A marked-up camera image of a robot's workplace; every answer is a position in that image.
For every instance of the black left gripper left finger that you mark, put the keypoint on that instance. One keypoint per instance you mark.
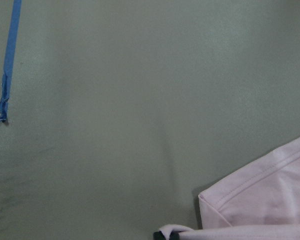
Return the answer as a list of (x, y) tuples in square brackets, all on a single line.
[(158, 235)]

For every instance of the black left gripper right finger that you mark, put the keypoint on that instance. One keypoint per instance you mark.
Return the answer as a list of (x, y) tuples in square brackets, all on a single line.
[(174, 236)]

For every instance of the pink Snoopy t-shirt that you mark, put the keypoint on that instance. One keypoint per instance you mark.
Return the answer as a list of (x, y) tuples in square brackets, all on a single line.
[(260, 201)]

